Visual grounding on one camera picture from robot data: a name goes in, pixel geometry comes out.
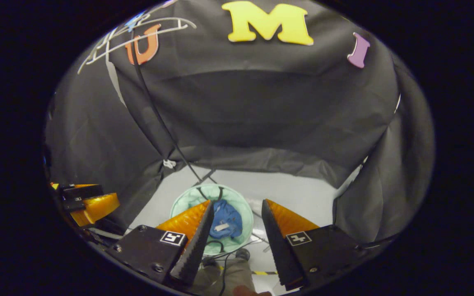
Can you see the empty white clothes hanger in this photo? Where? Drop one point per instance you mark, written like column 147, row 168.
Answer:
column 138, row 40

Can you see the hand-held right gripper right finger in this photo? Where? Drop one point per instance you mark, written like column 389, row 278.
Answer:
column 278, row 250

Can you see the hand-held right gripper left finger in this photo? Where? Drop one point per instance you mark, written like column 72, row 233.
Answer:
column 198, row 246

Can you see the green mesh laundry hamper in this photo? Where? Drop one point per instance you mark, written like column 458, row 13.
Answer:
column 243, row 209

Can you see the person's khaki trouser leg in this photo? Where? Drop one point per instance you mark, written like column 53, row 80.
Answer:
column 233, row 275

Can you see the black backdrop cloth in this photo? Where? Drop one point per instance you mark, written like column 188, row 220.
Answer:
column 261, row 115

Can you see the grey shoe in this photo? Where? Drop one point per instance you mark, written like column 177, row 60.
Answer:
column 243, row 254

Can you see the white cloth tie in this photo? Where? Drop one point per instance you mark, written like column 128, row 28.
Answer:
column 169, row 163

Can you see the black clothes rack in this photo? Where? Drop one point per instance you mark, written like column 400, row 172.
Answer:
column 205, row 176

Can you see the yellow black floor tape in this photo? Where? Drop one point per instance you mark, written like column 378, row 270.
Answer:
column 265, row 272

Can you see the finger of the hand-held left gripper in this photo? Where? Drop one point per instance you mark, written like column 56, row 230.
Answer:
column 97, row 207
column 82, row 192

